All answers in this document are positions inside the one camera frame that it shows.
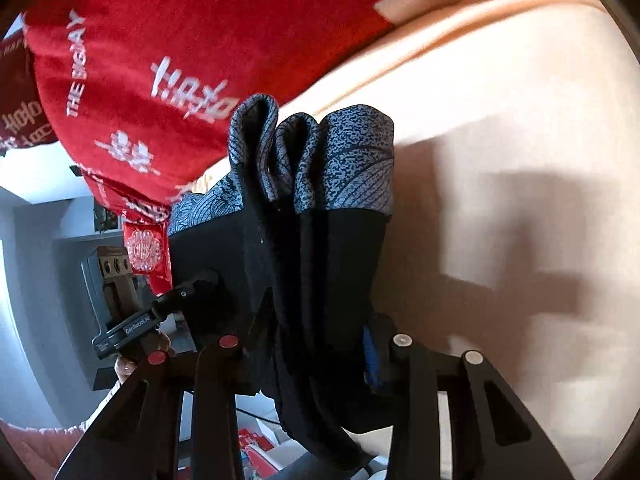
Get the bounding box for red printed blanket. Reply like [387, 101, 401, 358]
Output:
[22, 0, 568, 211]

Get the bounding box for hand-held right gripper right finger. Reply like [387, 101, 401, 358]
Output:
[361, 314, 574, 480]

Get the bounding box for peach bed sheet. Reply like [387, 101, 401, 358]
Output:
[182, 0, 637, 480]

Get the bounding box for dark red printed pillow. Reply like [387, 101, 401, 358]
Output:
[0, 35, 62, 156]

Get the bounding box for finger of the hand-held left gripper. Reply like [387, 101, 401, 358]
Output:
[156, 271, 224, 319]

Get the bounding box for red medallion print cloth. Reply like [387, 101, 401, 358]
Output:
[75, 164, 174, 297]

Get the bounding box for person's left hand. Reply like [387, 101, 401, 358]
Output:
[113, 332, 174, 389]

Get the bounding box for pink cloth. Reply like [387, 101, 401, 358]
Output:
[0, 419, 87, 480]

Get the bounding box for red and white box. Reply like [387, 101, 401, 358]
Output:
[236, 426, 283, 480]

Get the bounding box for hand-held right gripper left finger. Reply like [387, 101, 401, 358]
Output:
[55, 334, 262, 480]

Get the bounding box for black pants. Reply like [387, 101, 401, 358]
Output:
[167, 93, 397, 472]

